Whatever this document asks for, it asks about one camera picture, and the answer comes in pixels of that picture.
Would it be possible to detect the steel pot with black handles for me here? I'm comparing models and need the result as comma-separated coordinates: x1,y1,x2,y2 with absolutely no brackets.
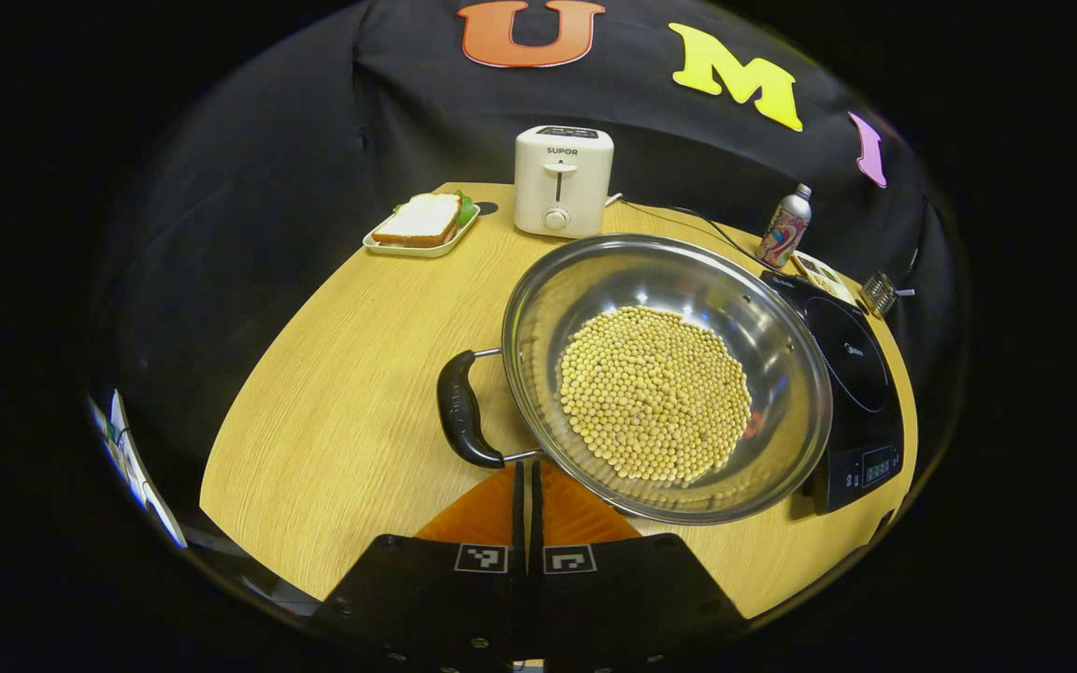
436,234,834,526

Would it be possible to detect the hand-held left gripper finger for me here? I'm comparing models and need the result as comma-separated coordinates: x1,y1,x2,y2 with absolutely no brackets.
529,458,750,669
314,460,530,669

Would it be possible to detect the white toaster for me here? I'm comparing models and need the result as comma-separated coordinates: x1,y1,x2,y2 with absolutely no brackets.
512,124,616,239

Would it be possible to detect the sandwich with lettuce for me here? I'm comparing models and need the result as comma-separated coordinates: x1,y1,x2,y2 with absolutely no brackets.
372,190,479,249

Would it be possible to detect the heap of soybeans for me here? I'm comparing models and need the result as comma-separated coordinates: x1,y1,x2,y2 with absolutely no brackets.
555,306,753,485

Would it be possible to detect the silver bottle with colourful label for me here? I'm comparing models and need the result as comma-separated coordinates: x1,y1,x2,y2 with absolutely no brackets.
755,183,813,270

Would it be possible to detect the pale green rectangular plate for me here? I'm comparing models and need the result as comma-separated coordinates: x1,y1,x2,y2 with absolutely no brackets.
363,192,481,259

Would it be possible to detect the black induction cooktop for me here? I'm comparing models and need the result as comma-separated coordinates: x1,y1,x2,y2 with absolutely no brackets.
761,269,906,515

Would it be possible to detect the metal wire utensil holder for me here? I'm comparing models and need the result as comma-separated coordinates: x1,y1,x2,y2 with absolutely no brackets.
859,271,899,319

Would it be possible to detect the black power cable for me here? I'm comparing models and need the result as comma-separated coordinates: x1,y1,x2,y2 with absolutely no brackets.
618,196,768,274

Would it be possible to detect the white divided tray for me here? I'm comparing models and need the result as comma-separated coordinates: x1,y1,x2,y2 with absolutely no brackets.
791,250,859,308

